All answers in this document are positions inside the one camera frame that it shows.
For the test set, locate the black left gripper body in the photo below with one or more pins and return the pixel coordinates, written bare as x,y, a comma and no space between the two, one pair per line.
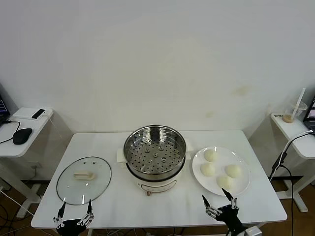
71,227

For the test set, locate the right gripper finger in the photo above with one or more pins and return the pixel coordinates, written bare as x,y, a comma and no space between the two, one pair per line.
233,202
211,212

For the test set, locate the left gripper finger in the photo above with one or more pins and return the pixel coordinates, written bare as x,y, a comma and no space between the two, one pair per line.
89,211
60,214

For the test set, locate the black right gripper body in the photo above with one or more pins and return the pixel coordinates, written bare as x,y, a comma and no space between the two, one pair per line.
231,217

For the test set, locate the white steamed baozi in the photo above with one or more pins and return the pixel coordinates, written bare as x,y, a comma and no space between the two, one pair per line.
225,182
208,169
211,156
233,170

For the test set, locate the perforated steel steamer basket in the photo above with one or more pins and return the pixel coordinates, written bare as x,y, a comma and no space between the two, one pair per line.
137,147

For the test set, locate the white round plate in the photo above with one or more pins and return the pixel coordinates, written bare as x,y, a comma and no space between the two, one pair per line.
221,159

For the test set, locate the white side table with mouse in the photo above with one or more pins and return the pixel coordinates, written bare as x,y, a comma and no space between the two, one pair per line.
9,150

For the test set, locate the white side table with cup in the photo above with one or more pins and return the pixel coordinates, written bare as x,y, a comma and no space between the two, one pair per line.
300,147

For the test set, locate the black computer mouse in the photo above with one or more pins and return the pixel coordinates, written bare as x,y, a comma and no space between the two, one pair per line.
22,136

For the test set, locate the white printed book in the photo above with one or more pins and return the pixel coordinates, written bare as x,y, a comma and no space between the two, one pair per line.
278,116

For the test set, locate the small black white device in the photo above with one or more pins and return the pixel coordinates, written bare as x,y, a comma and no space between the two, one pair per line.
38,113

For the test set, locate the flat white box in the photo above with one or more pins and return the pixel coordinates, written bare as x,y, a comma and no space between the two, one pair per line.
22,113

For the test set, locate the clear plastic drink cup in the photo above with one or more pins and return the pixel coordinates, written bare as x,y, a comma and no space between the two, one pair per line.
295,110

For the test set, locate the black laptop beside cup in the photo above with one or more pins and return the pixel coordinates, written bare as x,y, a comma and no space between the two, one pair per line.
310,113

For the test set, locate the black laptop with pink windows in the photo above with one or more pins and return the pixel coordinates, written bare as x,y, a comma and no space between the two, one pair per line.
3,105

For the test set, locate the white drinking straw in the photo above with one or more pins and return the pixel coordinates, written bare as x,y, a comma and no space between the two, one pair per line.
301,96

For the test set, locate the white wall socket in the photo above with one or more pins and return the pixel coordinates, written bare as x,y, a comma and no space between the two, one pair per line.
34,167

